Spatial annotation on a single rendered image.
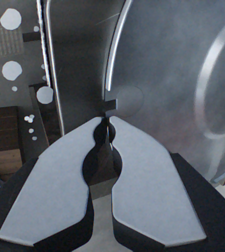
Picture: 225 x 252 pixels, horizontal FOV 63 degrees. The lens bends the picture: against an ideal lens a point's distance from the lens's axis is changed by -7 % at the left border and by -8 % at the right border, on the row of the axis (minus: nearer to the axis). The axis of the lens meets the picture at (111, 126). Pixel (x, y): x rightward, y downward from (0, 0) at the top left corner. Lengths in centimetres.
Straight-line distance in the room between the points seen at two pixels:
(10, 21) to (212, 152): 27
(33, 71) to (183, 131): 80
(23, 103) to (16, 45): 32
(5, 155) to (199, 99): 59
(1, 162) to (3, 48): 37
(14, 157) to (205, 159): 56
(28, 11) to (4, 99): 39
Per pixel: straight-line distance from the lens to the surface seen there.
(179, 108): 17
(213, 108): 19
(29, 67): 91
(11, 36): 73
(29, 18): 89
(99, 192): 40
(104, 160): 15
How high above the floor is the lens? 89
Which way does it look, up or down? 52 degrees down
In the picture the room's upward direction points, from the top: 139 degrees clockwise
